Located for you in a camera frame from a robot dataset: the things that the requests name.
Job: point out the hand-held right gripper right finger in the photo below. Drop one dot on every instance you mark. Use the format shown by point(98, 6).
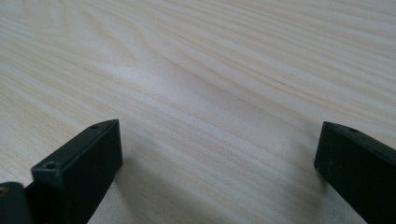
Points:
point(358, 168)

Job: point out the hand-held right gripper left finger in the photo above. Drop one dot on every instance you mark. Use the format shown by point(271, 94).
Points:
point(81, 168)

